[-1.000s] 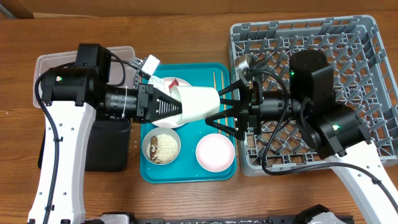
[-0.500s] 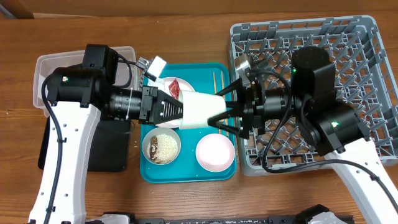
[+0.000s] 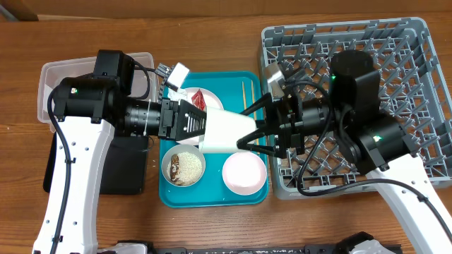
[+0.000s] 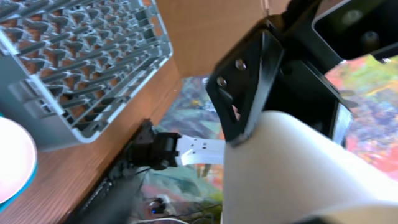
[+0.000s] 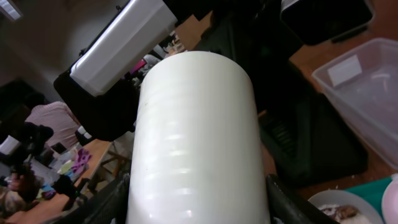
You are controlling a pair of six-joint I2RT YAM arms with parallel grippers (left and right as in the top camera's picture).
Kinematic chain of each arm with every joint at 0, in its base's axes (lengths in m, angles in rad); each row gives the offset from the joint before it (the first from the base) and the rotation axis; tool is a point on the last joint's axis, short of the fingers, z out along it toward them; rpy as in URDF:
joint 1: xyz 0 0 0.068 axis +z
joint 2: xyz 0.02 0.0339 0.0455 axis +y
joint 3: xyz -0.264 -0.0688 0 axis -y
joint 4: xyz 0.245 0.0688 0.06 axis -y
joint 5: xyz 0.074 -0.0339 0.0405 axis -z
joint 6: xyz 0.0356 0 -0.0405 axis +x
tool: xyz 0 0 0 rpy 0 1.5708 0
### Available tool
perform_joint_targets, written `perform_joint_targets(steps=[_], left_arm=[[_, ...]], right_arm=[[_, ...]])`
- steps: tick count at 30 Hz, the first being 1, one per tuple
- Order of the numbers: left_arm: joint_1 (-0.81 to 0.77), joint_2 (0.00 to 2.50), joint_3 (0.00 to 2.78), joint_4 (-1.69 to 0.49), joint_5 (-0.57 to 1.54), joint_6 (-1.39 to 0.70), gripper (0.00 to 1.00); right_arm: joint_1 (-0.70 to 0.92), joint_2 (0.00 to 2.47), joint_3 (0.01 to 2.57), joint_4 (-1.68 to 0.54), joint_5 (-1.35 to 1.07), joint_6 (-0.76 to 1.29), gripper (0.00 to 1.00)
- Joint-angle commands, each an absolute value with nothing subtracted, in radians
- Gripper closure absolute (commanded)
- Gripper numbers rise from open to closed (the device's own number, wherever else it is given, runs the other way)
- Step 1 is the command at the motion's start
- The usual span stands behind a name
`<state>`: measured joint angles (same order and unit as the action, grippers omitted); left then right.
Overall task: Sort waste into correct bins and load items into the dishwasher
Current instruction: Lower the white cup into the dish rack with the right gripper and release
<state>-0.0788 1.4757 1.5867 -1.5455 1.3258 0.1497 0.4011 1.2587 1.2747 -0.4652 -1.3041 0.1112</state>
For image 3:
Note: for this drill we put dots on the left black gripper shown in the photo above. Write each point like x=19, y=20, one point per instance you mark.
x=176, y=131

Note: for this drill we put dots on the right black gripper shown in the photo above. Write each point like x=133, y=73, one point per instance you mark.
x=280, y=120

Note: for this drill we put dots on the red snack wrapper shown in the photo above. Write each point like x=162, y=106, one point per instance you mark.
x=198, y=100

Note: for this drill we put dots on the white cup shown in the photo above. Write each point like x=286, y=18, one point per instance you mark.
x=223, y=130

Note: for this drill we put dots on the white round plate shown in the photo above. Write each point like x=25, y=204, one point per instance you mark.
x=211, y=101

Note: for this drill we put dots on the grey bowl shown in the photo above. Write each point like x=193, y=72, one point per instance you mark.
x=179, y=149

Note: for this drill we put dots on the white rice pile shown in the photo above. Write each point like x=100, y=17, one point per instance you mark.
x=184, y=169

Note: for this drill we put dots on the pink shallow bowl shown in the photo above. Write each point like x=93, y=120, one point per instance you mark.
x=244, y=173

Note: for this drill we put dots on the white napkin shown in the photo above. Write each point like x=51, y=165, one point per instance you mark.
x=180, y=94

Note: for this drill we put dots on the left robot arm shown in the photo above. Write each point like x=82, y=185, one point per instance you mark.
x=86, y=112

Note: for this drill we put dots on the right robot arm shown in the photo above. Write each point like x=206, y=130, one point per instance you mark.
x=367, y=136

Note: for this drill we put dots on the clear plastic waste bin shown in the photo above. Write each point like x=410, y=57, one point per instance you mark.
x=54, y=72

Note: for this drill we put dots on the grey plastic dishwasher rack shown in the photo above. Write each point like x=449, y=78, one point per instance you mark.
x=413, y=89

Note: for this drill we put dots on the teal plastic serving tray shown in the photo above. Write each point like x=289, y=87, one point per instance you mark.
x=211, y=190

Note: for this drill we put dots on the right wooden chopstick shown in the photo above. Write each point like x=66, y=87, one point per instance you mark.
x=252, y=92

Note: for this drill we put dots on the wooden chopstick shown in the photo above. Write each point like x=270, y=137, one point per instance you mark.
x=252, y=92
x=244, y=95

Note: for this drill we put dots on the left wooden chopstick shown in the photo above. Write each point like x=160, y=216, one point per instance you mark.
x=244, y=95

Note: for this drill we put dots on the black rectangular tray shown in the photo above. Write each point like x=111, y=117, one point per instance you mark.
x=125, y=166

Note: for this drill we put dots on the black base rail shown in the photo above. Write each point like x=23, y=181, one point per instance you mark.
x=361, y=242

